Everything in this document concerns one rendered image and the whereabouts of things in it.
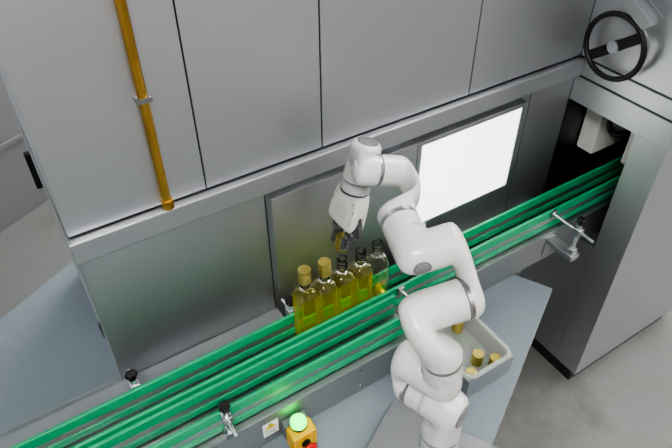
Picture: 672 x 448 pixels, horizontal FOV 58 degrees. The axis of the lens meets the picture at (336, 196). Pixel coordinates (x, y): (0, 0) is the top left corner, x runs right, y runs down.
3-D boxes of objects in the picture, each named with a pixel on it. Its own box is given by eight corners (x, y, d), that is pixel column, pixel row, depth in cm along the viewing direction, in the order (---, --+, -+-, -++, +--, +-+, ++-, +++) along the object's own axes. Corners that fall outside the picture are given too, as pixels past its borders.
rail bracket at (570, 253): (546, 246, 216) (561, 197, 202) (584, 276, 205) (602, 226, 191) (537, 251, 214) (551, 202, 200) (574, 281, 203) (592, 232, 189)
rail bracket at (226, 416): (235, 426, 153) (229, 396, 145) (248, 450, 149) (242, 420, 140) (220, 434, 152) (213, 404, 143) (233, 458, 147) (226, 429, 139)
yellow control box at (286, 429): (304, 423, 168) (303, 408, 163) (318, 444, 163) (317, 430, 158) (282, 435, 165) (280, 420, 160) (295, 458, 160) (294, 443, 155)
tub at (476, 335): (459, 320, 195) (463, 302, 189) (510, 371, 180) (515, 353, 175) (416, 344, 188) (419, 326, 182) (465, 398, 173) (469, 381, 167)
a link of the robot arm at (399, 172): (376, 237, 128) (348, 173, 143) (429, 237, 133) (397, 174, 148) (388, 208, 123) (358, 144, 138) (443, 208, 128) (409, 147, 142)
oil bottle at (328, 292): (329, 319, 179) (328, 268, 166) (339, 332, 176) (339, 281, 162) (312, 327, 177) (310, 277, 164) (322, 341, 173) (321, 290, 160)
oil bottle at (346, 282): (344, 310, 182) (345, 260, 168) (355, 323, 178) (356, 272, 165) (328, 318, 180) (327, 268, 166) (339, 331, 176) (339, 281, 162)
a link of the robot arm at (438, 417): (449, 461, 138) (454, 421, 128) (402, 428, 145) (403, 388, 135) (471, 431, 144) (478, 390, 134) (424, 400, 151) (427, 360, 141)
